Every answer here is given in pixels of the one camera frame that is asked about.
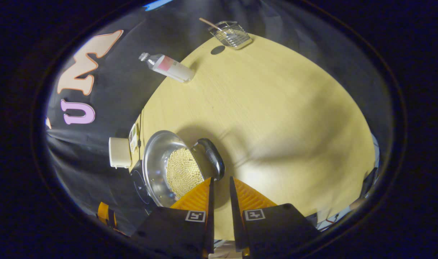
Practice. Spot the clear bottle with pink label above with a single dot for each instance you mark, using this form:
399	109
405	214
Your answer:
172	68

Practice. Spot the pile of yellow soybeans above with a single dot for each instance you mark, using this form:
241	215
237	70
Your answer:
183	172

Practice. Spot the white toaster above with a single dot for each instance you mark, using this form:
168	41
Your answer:
118	153

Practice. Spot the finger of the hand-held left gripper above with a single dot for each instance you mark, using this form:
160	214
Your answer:
103	212

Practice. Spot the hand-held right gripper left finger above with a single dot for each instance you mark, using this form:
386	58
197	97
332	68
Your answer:
210	216

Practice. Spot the black induction cooktop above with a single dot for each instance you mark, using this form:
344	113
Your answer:
139	187

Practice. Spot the white divided dish with beans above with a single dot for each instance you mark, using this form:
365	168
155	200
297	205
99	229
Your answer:
133	138

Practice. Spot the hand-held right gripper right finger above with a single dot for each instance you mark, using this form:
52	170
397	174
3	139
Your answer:
236	216

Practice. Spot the wooden stick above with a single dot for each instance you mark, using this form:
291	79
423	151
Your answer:
208	23

